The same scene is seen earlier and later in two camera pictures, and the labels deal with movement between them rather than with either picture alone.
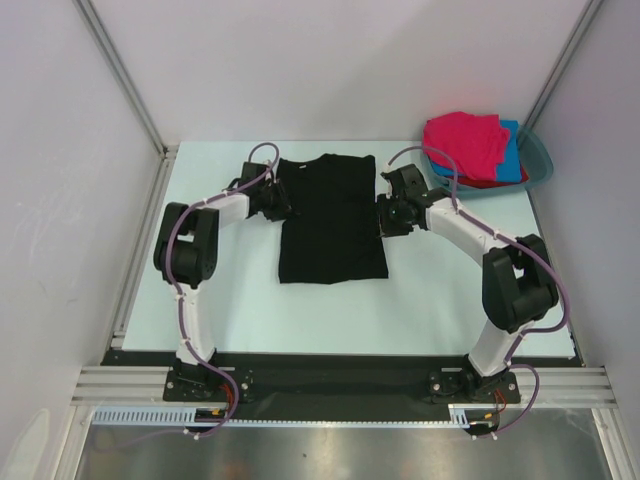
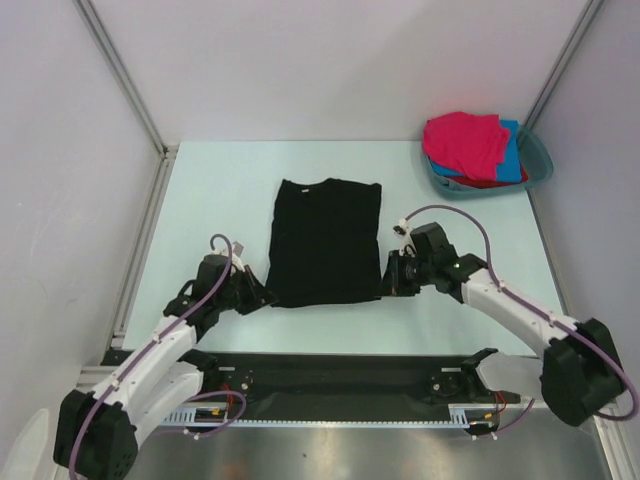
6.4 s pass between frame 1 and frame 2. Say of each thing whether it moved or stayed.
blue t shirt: stayed
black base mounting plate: stayed
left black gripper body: moved
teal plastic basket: stayed
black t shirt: moved
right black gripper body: moved
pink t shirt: stayed
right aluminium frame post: stayed
